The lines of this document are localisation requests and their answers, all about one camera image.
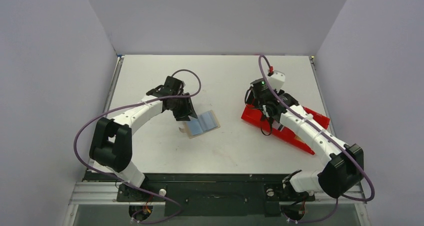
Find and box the black looped cable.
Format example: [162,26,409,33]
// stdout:
[245,88,276,136]

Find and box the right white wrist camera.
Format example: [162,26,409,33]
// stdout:
[267,71,286,91]

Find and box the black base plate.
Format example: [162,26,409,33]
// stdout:
[83,171,335,221]

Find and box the beige leather card holder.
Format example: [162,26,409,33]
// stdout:
[178,110,221,139]

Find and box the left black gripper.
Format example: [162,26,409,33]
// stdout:
[171,93,197,121]

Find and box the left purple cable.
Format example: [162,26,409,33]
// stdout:
[73,69,202,215]

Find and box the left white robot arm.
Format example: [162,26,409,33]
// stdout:
[89,76,197,201]

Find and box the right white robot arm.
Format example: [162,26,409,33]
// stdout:
[246,79,364,199]

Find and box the aluminium frame rail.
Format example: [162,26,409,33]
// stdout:
[62,57,372,226]

